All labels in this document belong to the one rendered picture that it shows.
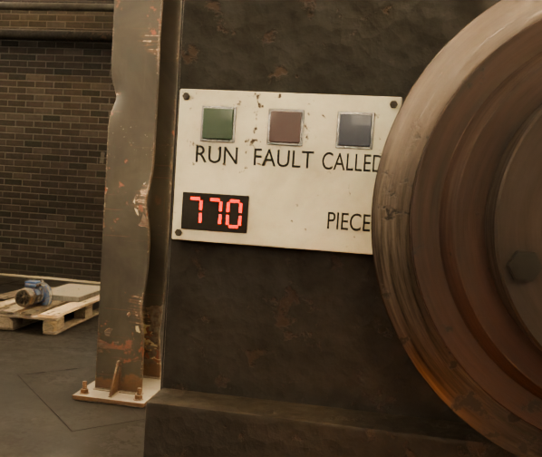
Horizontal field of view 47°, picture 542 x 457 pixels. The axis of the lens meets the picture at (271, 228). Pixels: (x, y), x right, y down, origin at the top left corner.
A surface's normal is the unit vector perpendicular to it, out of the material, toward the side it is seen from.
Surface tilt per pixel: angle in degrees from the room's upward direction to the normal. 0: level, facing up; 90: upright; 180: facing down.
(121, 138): 90
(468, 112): 90
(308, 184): 90
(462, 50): 90
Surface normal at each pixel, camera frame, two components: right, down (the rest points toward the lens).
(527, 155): -0.16, 0.04
